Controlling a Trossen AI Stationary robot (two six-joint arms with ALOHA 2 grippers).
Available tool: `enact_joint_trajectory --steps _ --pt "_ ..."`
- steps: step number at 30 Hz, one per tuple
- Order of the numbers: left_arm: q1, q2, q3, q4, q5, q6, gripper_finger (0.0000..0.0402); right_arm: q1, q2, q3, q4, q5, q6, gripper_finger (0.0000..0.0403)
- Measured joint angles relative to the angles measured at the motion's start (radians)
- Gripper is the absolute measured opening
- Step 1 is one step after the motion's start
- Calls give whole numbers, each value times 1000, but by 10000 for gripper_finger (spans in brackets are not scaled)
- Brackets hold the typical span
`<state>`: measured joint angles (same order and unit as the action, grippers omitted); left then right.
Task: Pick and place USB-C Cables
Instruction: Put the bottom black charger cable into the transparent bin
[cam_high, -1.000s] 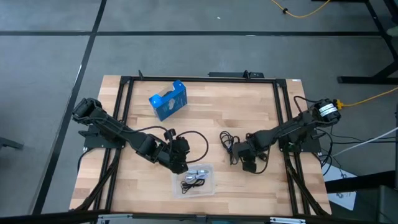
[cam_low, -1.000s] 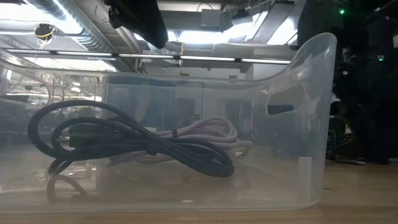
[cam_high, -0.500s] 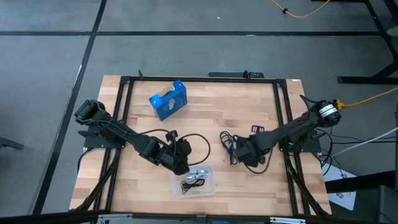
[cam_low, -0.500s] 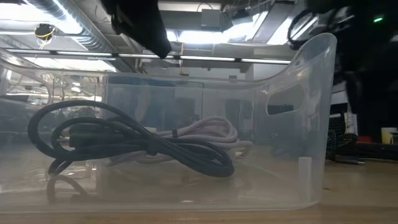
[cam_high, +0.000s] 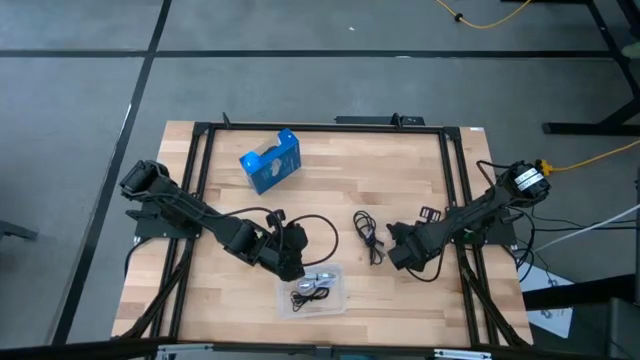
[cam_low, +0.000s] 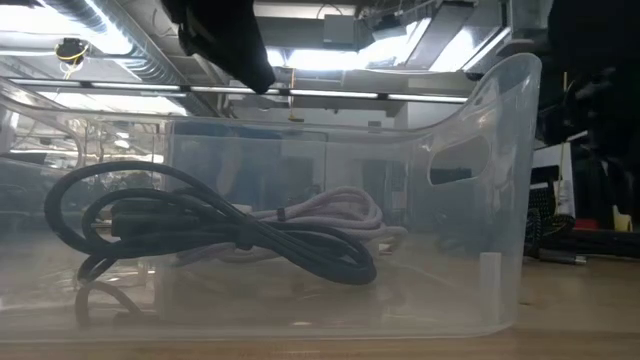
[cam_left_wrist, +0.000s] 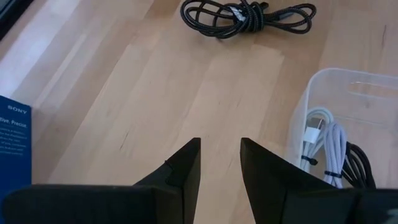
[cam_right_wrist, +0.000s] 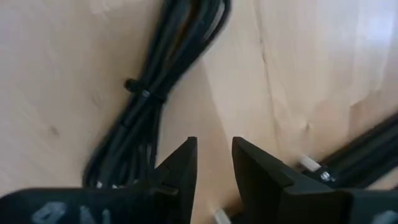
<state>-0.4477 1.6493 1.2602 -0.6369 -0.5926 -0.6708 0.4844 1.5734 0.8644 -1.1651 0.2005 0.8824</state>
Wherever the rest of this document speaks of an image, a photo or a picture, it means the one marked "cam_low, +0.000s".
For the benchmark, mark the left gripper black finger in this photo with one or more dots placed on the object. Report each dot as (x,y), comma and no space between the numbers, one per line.
(225,35)

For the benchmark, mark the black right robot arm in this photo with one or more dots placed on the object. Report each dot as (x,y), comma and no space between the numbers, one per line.
(600,75)

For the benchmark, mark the grey ceiling box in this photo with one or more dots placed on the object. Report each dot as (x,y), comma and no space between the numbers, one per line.
(338,30)

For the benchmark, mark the long ceiling light bar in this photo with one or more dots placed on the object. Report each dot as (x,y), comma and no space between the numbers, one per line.
(325,93)

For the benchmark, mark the clear plastic container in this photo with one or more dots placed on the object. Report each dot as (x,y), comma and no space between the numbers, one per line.
(450,280)

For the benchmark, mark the white rectangular object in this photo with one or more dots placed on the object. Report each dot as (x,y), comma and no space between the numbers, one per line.
(550,165)

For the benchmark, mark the small red object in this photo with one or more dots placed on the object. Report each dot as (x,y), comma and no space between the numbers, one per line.
(586,224)

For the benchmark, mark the silver ceiling air duct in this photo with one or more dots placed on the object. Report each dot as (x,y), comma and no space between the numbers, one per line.
(150,55)

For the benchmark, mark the black aluminium table frame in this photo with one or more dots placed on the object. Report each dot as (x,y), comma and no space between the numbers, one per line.
(610,245)

